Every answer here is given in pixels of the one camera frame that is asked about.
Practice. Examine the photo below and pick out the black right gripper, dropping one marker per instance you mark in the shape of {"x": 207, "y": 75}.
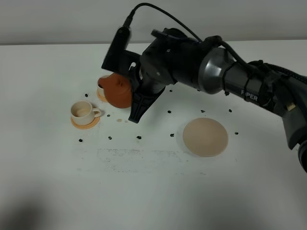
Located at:
{"x": 171, "y": 58}

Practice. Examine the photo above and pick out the brown clay teapot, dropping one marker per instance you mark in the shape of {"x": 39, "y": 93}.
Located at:
{"x": 118, "y": 91}

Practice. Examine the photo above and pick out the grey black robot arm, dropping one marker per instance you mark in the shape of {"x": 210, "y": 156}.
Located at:
{"x": 212, "y": 66}

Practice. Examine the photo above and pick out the beige round teapot coaster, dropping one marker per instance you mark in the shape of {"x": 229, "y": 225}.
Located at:
{"x": 205, "y": 137}

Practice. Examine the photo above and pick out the orange coaster far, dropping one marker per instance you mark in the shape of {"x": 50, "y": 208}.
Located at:
{"x": 101, "y": 96}

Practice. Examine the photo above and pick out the orange coaster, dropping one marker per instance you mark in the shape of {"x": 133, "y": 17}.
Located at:
{"x": 101, "y": 96}
{"x": 87, "y": 126}

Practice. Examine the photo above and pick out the white teacup far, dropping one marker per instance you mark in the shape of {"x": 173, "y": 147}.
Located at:
{"x": 101, "y": 84}

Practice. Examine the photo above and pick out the white teacup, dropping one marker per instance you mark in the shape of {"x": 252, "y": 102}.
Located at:
{"x": 83, "y": 112}
{"x": 101, "y": 84}

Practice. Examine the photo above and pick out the orange coaster near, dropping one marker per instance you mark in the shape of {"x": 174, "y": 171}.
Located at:
{"x": 87, "y": 126}

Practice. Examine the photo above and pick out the white teacup near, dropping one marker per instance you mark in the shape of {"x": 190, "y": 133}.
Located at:
{"x": 83, "y": 112}

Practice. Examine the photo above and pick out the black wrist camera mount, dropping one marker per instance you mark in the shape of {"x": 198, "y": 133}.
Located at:
{"x": 118, "y": 59}

